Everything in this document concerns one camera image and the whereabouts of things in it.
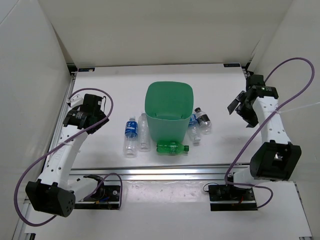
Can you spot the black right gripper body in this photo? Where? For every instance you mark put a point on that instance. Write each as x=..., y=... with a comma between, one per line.
x=247, y=104

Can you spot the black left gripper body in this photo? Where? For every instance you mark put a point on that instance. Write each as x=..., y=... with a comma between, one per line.
x=100, y=115

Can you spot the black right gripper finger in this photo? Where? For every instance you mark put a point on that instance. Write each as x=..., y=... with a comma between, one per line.
x=238, y=100
x=248, y=115

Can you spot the black label plastic bottle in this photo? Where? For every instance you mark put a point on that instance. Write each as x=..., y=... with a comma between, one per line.
x=203, y=120

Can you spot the blue label water bottle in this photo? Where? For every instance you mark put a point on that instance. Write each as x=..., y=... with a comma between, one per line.
x=130, y=138

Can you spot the small blue label bottle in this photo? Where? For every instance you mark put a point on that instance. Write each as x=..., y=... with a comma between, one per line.
x=193, y=130

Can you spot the clear unlabelled plastic bottle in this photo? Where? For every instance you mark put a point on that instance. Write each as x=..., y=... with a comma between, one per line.
x=144, y=141

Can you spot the green plastic soda bottle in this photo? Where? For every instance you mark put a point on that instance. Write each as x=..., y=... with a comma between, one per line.
x=171, y=148

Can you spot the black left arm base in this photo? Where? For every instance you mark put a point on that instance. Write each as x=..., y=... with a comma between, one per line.
x=107, y=197

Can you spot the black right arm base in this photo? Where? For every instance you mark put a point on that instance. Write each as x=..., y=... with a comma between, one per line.
x=229, y=198

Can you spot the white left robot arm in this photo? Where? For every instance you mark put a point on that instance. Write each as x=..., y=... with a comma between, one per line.
x=51, y=193

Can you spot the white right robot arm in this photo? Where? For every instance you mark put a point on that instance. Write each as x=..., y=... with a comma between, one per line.
x=277, y=157

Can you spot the green plastic bin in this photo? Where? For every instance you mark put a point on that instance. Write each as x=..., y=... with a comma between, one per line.
x=168, y=106

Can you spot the aluminium front rail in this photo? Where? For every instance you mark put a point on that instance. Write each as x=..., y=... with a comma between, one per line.
x=197, y=172

